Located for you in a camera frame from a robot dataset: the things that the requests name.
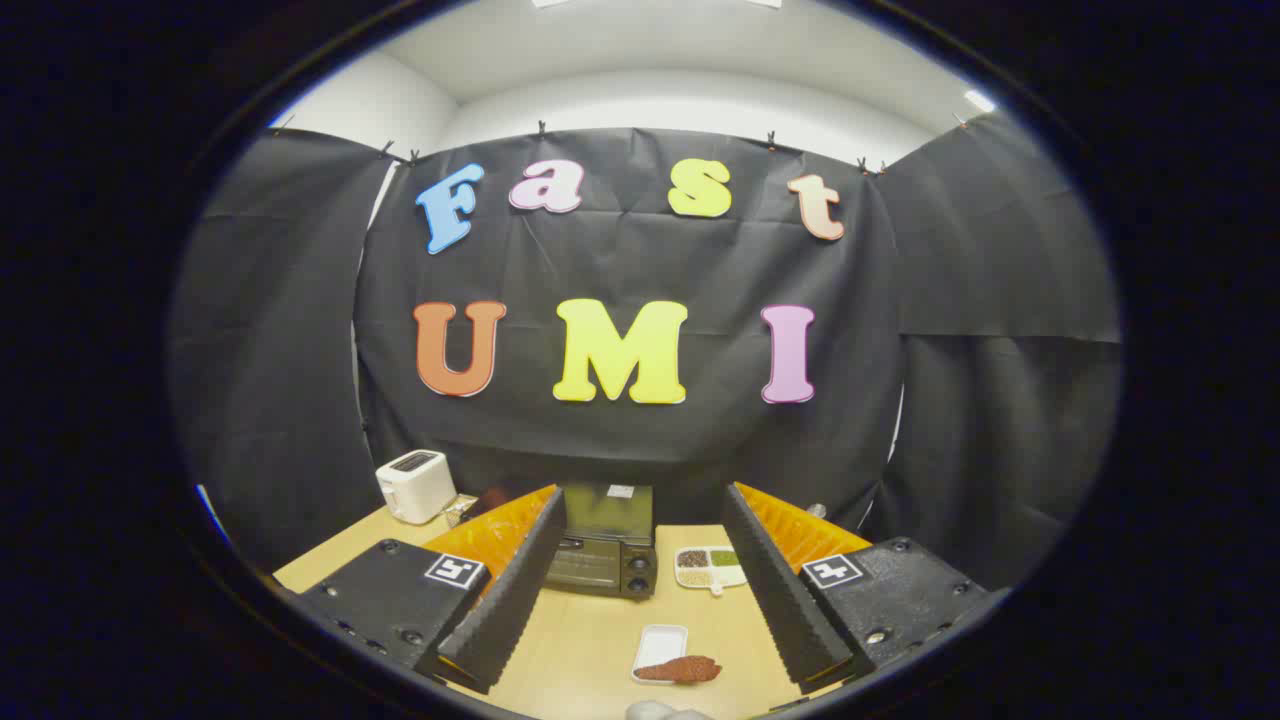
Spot long ceiling light panel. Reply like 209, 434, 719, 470
530, 0, 783, 9

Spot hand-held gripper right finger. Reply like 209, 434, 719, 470
722, 482, 1011, 695

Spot raw red meat slice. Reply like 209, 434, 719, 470
635, 655, 723, 685

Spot white sectioned dish with grains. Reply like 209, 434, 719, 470
674, 546, 748, 597

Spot white rectangular tray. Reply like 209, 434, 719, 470
631, 624, 690, 685

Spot black toaster oven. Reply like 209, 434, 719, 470
545, 484, 659, 599

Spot white pop-up toaster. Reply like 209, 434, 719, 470
376, 450, 458, 525

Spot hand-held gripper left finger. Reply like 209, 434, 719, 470
298, 484, 568, 695

